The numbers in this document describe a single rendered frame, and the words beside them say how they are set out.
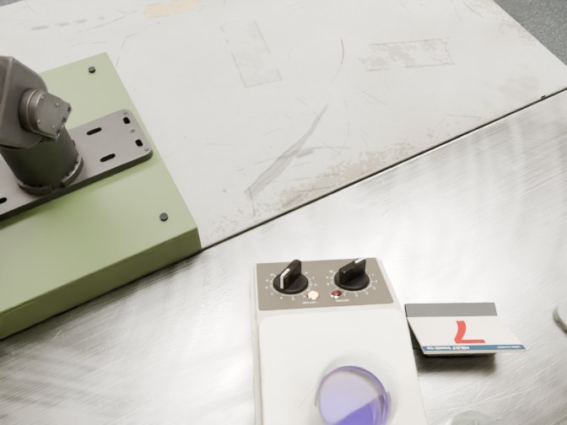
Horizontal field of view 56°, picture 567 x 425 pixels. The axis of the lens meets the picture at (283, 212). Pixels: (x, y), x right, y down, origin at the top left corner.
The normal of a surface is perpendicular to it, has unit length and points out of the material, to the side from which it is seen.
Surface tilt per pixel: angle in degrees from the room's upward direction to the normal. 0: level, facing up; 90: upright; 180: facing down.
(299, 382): 0
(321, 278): 30
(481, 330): 40
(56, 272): 0
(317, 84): 0
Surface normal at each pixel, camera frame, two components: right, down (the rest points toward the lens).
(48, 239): 0.03, -0.52
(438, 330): 0.00, -0.95
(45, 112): 0.99, 0.15
